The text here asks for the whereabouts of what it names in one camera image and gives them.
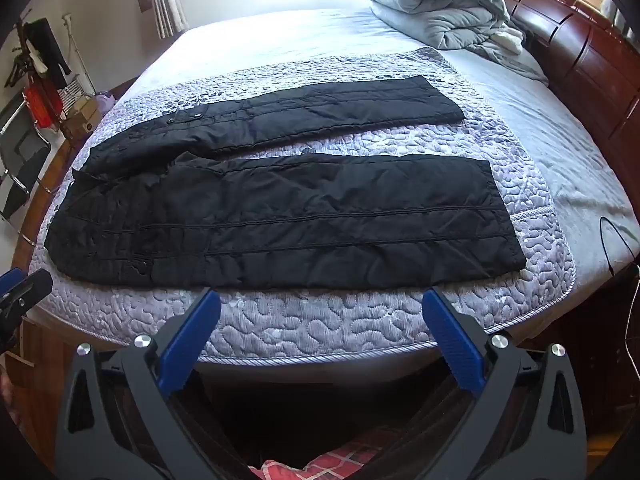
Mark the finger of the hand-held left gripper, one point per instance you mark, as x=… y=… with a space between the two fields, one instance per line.
x=30 y=287

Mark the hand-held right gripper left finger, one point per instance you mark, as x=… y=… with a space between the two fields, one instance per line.
x=192 y=330

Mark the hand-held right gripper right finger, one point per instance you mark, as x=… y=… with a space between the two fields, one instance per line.
x=452 y=332

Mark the black pants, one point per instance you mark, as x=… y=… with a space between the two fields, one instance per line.
x=300 y=220

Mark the black folding chair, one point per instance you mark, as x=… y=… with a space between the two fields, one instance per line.
x=22 y=160

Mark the purple quilted mattress pad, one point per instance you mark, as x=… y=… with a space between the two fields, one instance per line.
x=325 y=320

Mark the red plaid cloth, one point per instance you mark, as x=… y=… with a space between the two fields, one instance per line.
x=340 y=452

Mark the cardboard box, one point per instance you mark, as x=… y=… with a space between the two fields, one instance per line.
x=77 y=127
x=92 y=105

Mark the red bag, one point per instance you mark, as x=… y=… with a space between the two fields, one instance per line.
x=42 y=107

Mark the pale purple bag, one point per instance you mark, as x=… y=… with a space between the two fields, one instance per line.
x=106 y=100

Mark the bed with pale blue sheet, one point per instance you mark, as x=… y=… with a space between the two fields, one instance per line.
x=525 y=125

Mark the clothes hangers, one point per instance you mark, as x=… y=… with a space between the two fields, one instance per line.
x=17 y=67

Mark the hanging black garment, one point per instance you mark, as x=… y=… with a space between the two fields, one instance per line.
x=47 y=50

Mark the white cloth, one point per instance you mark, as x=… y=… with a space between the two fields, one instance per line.
x=510 y=40

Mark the dark wooden headboard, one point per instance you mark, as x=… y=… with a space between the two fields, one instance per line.
x=575 y=60

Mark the folded grey duvet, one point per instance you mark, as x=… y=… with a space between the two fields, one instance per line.
x=440 y=0

